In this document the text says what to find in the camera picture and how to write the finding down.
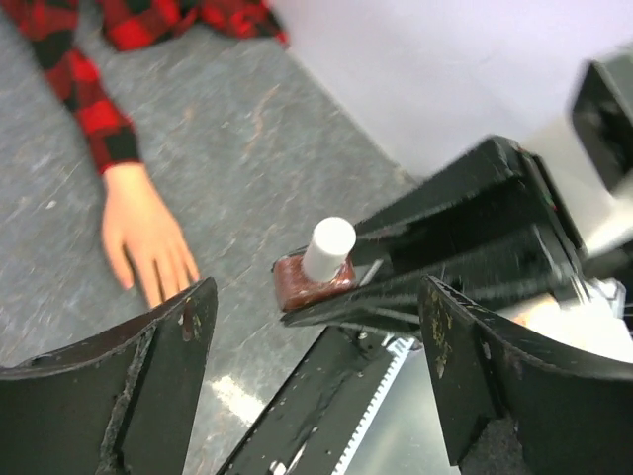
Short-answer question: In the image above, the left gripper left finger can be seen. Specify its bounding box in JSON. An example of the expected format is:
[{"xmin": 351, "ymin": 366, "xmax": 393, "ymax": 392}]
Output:
[{"xmin": 1, "ymin": 278, "xmax": 218, "ymax": 474}]

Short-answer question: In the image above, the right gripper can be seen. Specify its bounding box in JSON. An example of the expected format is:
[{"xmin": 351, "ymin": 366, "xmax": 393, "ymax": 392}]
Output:
[{"xmin": 281, "ymin": 137, "xmax": 590, "ymax": 335}]

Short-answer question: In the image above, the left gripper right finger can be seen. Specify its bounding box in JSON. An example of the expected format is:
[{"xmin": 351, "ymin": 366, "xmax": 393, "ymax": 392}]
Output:
[{"xmin": 420, "ymin": 290, "xmax": 632, "ymax": 474}]

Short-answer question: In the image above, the glitter nail polish bottle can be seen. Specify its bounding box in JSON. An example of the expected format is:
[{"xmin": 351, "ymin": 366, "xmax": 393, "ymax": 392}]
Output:
[{"xmin": 272, "ymin": 254, "xmax": 356, "ymax": 312}]

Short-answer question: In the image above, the mannequin hand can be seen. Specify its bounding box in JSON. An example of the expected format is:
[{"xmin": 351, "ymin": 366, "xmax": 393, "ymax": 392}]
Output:
[{"xmin": 102, "ymin": 163, "xmax": 200, "ymax": 308}]

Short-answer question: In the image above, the red plaid shirt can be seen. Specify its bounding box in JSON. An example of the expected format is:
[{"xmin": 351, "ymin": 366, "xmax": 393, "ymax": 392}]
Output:
[{"xmin": 0, "ymin": 0, "xmax": 291, "ymax": 177}]

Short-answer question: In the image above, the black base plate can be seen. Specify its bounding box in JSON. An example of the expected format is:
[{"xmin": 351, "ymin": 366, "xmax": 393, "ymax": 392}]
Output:
[{"xmin": 218, "ymin": 328, "xmax": 406, "ymax": 475}]

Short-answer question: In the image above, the slotted cable duct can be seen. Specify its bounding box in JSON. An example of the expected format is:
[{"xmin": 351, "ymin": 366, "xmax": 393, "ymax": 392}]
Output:
[{"xmin": 332, "ymin": 336, "xmax": 416, "ymax": 475}]

